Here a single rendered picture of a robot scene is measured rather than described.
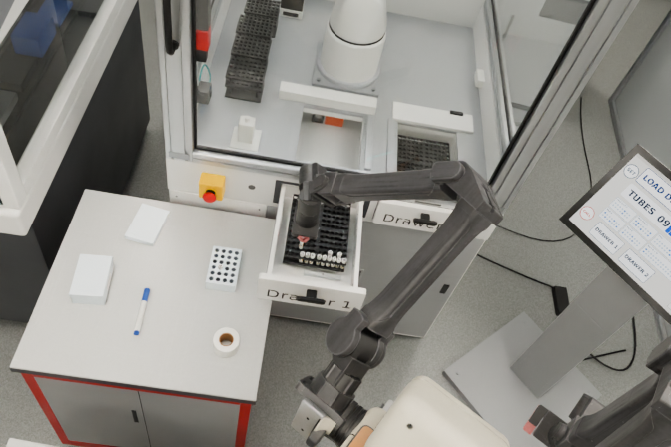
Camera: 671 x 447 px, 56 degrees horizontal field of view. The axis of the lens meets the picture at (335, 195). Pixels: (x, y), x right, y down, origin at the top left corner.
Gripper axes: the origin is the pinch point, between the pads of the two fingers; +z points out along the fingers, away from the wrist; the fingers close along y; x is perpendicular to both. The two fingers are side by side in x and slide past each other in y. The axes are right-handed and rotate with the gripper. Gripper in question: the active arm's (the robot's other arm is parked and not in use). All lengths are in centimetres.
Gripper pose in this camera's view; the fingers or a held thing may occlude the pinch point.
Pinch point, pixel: (303, 237)
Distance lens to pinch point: 169.3
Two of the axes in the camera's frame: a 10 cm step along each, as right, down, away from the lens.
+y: 1.0, -7.9, 6.1
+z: -1.3, 5.9, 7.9
